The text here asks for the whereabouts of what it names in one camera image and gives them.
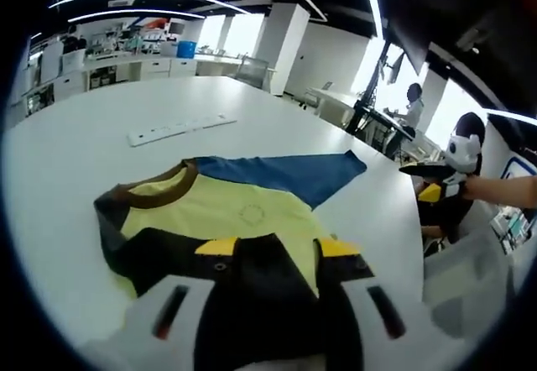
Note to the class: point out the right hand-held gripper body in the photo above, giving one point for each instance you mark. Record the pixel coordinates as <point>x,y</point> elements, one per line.
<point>463,153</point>

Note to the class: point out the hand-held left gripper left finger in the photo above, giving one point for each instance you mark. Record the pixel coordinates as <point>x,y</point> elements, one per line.
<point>176,304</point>

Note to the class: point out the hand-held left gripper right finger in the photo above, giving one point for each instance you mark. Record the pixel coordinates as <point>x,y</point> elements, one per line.
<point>369,304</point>

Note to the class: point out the yellow blue black garment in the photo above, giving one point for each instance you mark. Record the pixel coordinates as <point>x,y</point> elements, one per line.
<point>235,203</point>

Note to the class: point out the person's right hand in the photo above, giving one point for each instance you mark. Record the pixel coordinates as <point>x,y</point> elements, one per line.
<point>482,188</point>

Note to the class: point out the blue framed board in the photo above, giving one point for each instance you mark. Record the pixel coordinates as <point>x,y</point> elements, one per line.
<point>518,169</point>

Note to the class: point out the grey chair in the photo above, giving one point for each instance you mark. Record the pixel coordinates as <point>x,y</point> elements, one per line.
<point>461,287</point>

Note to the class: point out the white side table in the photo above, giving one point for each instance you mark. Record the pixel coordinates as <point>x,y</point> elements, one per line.
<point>335,102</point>

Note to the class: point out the white power strip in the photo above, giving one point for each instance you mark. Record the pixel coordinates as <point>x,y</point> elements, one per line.
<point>180,129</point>

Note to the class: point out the straight ceiling light strip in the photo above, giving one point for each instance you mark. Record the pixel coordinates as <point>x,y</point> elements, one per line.
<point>374,1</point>

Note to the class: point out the narrow white pillar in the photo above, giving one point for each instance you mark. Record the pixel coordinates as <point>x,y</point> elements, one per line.
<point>289,48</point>

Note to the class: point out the glass fronted metal cabinet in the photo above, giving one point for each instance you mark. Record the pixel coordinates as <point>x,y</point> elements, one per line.
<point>253,72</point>

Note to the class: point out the white lab counter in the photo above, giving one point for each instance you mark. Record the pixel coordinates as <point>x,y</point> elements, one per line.
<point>159,66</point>

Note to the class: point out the blue plastic bin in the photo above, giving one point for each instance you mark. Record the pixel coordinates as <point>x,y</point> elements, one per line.
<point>187,49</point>

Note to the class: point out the white plastic container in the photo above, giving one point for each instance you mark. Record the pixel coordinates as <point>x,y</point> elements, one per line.
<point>52,62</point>

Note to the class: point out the short ceiling light strip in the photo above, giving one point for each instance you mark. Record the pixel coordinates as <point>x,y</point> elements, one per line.
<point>134,12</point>

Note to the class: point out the ceiling air vent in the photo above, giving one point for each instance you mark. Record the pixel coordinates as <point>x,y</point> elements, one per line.
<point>121,2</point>

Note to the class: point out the black frame desk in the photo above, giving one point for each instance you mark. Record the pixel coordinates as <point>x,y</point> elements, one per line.
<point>377,129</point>

